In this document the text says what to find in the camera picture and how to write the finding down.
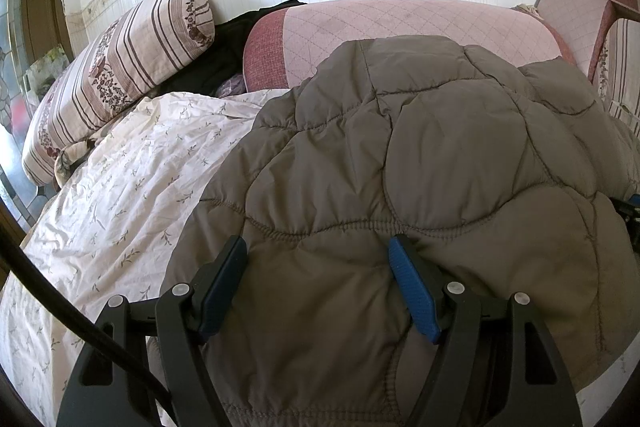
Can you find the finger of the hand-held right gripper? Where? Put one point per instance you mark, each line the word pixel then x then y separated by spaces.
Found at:
pixel 627 208

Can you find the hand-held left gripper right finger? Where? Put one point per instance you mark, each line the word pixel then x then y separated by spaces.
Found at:
pixel 412 289

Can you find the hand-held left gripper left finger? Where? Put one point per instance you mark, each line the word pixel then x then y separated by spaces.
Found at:
pixel 225 284

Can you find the olive quilted hooded jacket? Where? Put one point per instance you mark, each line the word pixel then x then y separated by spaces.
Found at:
pixel 400 187

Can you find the white floral bed sheet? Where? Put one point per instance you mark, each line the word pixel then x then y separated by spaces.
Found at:
pixel 130 187

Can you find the striped cushion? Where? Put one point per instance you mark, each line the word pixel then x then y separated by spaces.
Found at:
pixel 625 72

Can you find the folded pink red cushion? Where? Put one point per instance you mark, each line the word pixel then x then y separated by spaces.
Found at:
pixel 580 7

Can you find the cream cloth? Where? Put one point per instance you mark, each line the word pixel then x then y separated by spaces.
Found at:
pixel 527 9

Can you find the black cloth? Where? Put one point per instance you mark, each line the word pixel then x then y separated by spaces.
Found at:
pixel 220 52

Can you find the striped floral pillow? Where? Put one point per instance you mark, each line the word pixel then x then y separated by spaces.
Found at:
pixel 120 67

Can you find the large pink red cushion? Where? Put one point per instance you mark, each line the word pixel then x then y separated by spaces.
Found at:
pixel 380 19

